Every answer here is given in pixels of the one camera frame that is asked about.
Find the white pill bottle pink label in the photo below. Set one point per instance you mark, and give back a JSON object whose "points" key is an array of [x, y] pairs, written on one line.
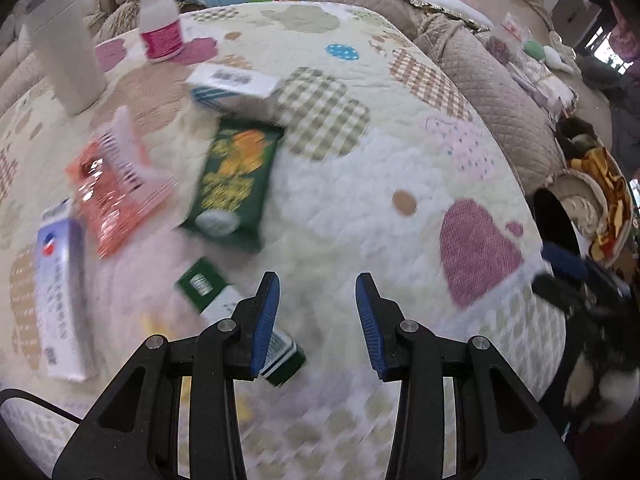
{"points": [[160, 29]]}

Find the white blue striped medicine box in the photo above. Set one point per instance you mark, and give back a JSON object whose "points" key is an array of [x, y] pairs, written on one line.
{"points": [[235, 91]]}

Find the yellow brown cloth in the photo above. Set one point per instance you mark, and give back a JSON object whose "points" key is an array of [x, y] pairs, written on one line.
{"points": [[613, 231]]}

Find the green white small box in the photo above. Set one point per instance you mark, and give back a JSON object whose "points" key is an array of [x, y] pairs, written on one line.
{"points": [[215, 300]]}

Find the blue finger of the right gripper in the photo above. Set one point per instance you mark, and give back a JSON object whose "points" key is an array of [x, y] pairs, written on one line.
{"points": [[564, 263]]}

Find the orange transparent snack wrapper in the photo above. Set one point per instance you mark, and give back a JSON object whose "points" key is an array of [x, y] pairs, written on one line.
{"points": [[116, 186]]}

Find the beige tufted sofa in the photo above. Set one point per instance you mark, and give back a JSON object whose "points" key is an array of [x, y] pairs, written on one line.
{"points": [[458, 51]]}

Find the white thermos bottle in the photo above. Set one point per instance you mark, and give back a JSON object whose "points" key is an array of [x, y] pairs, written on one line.
{"points": [[63, 47]]}

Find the green snack packet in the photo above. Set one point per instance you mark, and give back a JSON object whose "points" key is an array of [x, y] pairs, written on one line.
{"points": [[230, 197]]}

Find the large white blue medicine box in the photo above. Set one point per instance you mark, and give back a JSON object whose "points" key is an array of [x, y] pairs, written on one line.
{"points": [[61, 301]]}

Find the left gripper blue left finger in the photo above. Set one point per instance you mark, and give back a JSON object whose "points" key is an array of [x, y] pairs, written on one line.
{"points": [[255, 318]]}

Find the green plush toy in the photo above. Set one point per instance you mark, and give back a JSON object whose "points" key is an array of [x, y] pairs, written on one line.
{"points": [[534, 50]]}

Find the patchwork quilted table cover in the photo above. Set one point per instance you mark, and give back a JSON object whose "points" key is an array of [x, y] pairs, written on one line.
{"points": [[385, 169]]}

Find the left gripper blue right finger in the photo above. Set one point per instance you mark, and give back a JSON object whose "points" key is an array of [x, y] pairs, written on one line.
{"points": [[379, 318]]}

